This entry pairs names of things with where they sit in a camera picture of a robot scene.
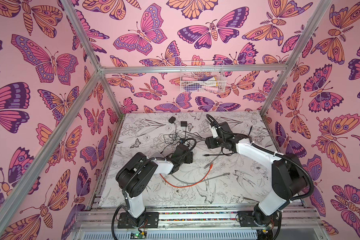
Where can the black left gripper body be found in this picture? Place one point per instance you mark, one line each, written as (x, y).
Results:
(188, 159)

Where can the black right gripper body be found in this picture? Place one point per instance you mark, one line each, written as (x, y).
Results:
(212, 142)

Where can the white network switch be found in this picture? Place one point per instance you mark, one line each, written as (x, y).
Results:
(158, 156)

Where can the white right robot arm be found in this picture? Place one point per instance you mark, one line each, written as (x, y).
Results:
(290, 181)

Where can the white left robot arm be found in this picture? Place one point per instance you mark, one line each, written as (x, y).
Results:
(135, 175)

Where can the black power adapter left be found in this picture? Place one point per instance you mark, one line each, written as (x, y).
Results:
(172, 120)

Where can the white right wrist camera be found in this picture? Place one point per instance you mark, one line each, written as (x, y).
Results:
(214, 132)

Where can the wire basket on wall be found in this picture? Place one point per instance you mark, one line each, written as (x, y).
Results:
(203, 79)

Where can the grey slotted cable duct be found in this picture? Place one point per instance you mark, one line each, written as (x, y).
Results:
(202, 235)

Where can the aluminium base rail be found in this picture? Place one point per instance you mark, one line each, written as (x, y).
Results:
(296, 223)

